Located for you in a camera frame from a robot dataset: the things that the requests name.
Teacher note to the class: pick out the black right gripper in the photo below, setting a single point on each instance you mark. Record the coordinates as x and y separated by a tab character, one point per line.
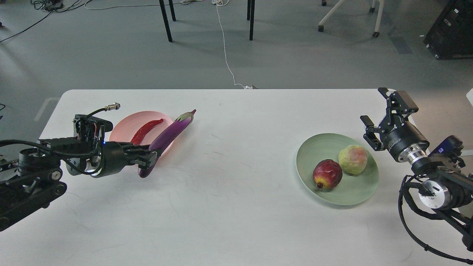
397	135

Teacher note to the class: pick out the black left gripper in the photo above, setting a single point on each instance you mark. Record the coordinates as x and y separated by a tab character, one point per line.
115	156

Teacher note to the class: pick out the red chili pepper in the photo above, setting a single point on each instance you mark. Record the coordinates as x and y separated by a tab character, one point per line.
144	130

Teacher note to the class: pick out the green pink round fruit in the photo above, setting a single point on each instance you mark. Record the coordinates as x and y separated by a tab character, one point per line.
353	159

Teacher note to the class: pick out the purple eggplant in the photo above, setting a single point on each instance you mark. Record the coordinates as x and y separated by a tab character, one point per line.
167	137

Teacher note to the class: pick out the red pomegranate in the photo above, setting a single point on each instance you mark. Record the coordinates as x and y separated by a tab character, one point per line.
327	174

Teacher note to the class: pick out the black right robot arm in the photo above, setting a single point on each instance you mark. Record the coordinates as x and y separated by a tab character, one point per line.
437	187

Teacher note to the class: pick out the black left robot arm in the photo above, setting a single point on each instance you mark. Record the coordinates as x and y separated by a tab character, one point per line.
37	171

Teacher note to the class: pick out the pink plate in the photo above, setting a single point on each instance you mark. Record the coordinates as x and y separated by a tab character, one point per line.
126	129

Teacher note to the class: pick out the black equipment case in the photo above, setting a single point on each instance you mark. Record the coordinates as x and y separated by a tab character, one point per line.
451	35

